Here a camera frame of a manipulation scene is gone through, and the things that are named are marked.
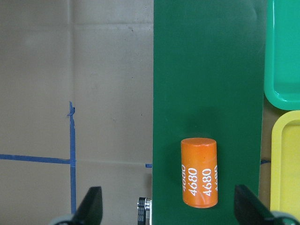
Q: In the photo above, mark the green plastic tray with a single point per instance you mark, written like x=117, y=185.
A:
x=282, y=54

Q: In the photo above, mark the green conveyor belt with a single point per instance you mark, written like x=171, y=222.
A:
x=208, y=82

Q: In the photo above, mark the yellow plastic tray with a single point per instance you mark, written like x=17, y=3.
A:
x=285, y=165

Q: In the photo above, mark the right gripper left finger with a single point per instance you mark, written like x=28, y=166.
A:
x=90, y=211

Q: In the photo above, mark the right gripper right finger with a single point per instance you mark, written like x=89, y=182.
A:
x=248, y=209

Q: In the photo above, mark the orange 4680 cylinder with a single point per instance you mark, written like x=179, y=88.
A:
x=199, y=170

